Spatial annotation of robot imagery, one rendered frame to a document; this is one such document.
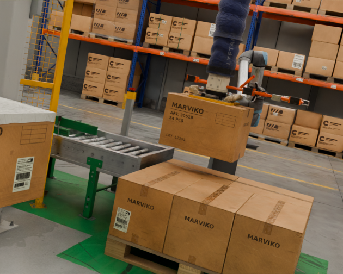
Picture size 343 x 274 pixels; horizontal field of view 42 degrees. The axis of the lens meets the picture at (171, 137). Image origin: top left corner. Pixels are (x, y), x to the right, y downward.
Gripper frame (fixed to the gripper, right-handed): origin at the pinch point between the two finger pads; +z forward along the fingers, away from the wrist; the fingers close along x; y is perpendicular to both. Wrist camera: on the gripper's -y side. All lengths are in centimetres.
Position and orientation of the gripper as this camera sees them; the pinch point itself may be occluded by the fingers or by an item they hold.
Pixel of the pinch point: (254, 92)
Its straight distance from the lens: 346.0
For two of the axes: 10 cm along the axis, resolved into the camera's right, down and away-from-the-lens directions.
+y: -9.1, -2.3, 3.4
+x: 1.9, -9.7, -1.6
